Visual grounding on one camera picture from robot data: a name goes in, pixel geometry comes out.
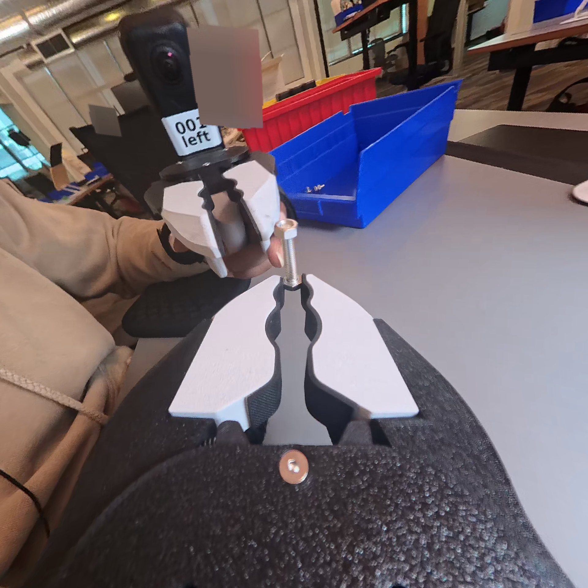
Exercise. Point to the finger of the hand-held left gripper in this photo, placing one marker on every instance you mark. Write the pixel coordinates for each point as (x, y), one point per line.
(260, 202)
(193, 216)

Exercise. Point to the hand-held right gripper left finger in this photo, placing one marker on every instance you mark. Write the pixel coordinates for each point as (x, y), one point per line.
(225, 363)

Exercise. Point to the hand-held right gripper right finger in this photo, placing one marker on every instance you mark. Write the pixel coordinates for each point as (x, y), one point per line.
(363, 363)

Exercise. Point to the small steel hex nut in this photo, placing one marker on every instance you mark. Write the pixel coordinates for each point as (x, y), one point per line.
(286, 227)

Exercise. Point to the blue plastic bin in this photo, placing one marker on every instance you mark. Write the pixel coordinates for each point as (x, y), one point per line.
(404, 156)

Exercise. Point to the person's left forearm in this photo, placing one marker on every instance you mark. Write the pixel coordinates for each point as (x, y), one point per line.
(92, 243)

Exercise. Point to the person's left hand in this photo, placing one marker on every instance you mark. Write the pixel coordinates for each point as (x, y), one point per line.
(262, 262)

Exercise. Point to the black wrist rest pad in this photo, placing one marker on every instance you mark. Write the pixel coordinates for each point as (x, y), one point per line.
(175, 308)

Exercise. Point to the black mesh office chair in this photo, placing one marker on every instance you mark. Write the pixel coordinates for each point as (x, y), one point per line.
(119, 156)

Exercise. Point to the yellow plastic bin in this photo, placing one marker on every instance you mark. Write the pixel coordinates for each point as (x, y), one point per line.
(276, 99)

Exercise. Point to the red plastic bin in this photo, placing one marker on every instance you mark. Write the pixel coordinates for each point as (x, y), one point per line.
(312, 110)

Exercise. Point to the person's torso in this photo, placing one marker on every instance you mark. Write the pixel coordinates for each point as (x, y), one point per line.
(46, 413)

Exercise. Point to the wooden standing desk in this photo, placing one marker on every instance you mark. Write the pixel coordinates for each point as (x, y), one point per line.
(367, 14)

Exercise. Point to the white document stand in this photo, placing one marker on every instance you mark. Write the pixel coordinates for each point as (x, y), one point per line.
(581, 191)

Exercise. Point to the wooden office desk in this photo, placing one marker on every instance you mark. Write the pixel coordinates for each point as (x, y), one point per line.
(533, 41)

